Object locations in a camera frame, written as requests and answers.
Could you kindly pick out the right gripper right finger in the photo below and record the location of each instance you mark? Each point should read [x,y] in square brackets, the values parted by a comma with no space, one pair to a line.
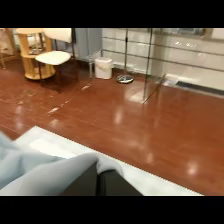
[115,185]

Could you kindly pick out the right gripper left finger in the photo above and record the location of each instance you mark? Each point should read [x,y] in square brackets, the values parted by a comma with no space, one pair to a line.
[85,183]

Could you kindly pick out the light grey T-shirt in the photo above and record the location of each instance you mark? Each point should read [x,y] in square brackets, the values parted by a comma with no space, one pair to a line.
[36,173]

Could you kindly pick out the chrome stand with round base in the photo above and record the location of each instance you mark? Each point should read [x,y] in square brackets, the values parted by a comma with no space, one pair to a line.
[125,78]

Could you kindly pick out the white waste bin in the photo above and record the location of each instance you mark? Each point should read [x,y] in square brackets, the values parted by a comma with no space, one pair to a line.
[103,68]

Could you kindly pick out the round wooden shelf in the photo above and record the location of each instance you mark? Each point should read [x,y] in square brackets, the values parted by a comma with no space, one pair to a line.
[30,68]

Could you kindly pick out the white chair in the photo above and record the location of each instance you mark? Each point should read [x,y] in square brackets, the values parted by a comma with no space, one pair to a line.
[53,57]

